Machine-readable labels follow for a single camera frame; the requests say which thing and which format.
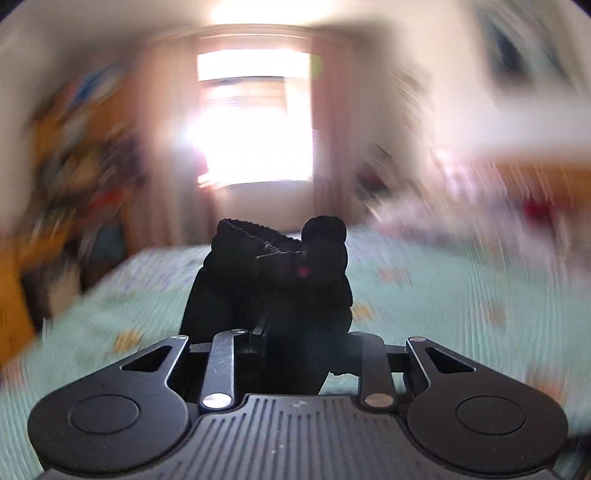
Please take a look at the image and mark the floral white duvet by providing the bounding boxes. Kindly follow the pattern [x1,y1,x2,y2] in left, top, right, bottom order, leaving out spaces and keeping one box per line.
[369,185,591,250]

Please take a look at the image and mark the black sweatpants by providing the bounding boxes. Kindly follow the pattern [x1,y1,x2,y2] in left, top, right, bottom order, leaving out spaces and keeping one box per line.
[179,215,384,398]

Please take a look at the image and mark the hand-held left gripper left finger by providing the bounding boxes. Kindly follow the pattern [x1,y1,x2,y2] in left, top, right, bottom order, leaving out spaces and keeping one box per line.
[120,323,269,411]

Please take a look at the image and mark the bright window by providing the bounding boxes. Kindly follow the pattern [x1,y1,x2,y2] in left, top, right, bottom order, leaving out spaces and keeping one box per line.
[185,51,315,185]

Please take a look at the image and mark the green quilted bee bedspread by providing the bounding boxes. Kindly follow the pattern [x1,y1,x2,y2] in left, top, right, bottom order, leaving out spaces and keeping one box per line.
[0,228,591,480]

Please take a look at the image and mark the wooden headboard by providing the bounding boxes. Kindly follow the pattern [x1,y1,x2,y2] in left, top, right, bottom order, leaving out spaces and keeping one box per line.
[462,143,591,208]

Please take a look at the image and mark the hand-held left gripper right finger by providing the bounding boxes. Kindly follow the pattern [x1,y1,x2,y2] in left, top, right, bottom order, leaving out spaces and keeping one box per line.
[348,333,476,409]

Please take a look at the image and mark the wooden bookshelf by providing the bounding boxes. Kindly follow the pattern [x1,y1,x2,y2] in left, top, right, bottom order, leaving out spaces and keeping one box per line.
[0,69,153,333]

